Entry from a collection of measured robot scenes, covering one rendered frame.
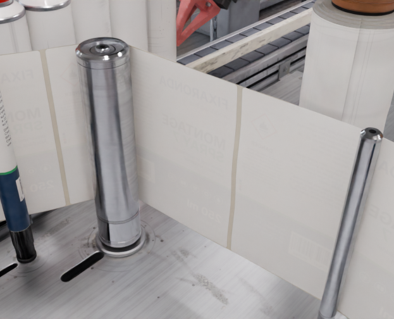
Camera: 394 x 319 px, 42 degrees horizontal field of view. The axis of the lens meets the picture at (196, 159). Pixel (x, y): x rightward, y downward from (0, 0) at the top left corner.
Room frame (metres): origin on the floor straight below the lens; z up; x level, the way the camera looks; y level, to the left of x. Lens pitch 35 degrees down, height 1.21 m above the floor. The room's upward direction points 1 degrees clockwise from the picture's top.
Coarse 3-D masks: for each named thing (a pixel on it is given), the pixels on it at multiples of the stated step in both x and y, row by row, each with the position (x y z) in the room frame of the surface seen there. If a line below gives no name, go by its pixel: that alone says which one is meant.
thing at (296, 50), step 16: (272, 16) 0.94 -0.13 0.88; (288, 48) 0.79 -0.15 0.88; (304, 48) 0.84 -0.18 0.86; (256, 64) 0.73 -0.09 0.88; (272, 64) 0.77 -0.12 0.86; (304, 64) 0.83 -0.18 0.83; (240, 80) 0.70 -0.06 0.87; (256, 80) 0.73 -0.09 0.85; (272, 80) 0.76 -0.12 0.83; (0, 224) 0.40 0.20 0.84
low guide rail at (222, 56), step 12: (276, 24) 0.80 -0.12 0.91; (288, 24) 0.81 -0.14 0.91; (300, 24) 0.84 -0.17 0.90; (252, 36) 0.75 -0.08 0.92; (264, 36) 0.76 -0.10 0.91; (276, 36) 0.78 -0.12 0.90; (228, 48) 0.70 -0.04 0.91; (240, 48) 0.71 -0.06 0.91; (252, 48) 0.74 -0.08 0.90; (204, 60) 0.66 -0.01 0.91; (216, 60) 0.67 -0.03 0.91; (228, 60) 0.69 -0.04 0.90; (204, 72) 0.65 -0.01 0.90
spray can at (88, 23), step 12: (72, 0) 0.54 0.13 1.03; (84, 0) 0.54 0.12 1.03; (96, 0) 0.55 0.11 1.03; (108, 0) 0.57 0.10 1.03; (72, 12) 0.54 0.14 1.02; (84, 12) 0.54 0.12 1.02; (96, 12) 0.54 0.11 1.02; (108, 12) 0.56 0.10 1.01; (84, 24) 0.54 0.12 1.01; (96, 24) 0.54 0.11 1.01; (108, 24) 0.56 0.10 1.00; (84, 36) 0.54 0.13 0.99; (96, 36) 0.54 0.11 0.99; (108, 36) 0.56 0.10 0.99
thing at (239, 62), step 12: (288, 12) 0.95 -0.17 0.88; (300, 12) 0.96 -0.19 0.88; (264, 24) 0.89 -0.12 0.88; (240, 36) 0.83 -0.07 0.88; (288, 36) 0.84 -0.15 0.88; (300, 36) 0.84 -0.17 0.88; (216, 48) 0.78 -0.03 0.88; (264, 48) 0.78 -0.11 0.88; (276, 48) 0.79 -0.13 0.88; (180, 60) 0.73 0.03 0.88; (192, 60) 0.73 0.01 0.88; (240, 60) 0.74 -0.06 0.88; (252, 60) 0.74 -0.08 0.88; (216, 72) 0.69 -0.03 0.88; (228, 72) 0.70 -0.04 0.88
